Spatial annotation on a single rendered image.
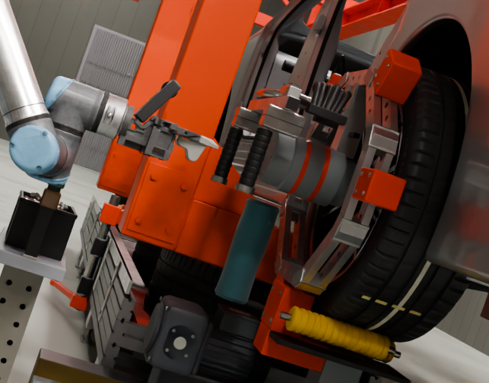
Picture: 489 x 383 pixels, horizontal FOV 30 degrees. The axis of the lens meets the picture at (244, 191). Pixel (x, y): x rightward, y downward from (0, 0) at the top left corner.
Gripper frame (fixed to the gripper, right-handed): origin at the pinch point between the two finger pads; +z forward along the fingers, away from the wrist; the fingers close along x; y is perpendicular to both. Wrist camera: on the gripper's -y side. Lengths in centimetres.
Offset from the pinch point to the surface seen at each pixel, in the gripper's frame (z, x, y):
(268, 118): 9.3, 2.2, -8.9
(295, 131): 15.9, 2.2, -8.3
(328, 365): 46, -12, 41
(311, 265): 30.5, -0.8, 18.5
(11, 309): -29, -30, 54
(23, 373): -18, -85, 83
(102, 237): -2, -183, 46
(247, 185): 9.9, 1.5, 6.2
